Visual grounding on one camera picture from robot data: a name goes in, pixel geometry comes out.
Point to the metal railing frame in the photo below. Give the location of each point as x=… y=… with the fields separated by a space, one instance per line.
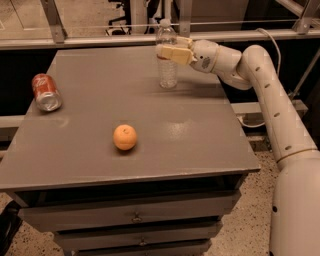
x=33 y=24

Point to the grey drawer cabinet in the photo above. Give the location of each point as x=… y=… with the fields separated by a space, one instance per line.
x=125 y=167

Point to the red soda can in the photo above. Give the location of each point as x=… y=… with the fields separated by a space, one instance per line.
x=46 y=94

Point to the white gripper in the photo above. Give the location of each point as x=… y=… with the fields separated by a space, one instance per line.
x=204 y=56

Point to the black office chair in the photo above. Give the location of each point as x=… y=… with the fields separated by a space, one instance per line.
x=120 y=25

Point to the orange fruit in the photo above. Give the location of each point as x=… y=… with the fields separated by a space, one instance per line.
x=124 y=137

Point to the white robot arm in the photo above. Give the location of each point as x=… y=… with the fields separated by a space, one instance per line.
x=295 y=221

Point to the clear plastic water bottle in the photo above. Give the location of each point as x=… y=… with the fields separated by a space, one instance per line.
x=166 y=36

